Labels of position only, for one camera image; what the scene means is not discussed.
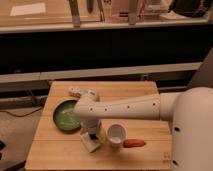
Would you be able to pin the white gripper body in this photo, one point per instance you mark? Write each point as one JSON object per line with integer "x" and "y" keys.
{"x": 91, "y": 125}

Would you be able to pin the small black eraser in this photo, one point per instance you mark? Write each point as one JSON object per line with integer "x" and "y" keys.
{"x": 93, "y": 136}

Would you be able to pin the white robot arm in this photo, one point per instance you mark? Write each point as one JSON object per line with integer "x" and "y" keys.
{"x": 190, "y": 111}

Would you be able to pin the white sponge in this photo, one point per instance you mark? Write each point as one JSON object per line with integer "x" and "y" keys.
{"x": 90, "y": 145}

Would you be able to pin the green round bowl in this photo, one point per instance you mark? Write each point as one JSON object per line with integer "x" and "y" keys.
{"x": 63, "y": 117}

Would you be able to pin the white paper cup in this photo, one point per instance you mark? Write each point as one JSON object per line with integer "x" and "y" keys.
{"x": 116, "y": 134}

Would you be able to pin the orange carrot toy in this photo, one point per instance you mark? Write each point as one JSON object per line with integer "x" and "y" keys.
{"x": 130, "y": 143}

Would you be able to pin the white paper sheet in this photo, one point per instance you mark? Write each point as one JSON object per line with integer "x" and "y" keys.
{"x": 28, "y": 9}

